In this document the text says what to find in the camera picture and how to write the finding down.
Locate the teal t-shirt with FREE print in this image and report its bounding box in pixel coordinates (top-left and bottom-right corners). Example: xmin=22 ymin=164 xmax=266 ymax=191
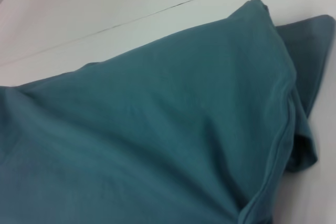
xmin=0 ymin=0 xmax=336 ymax=224

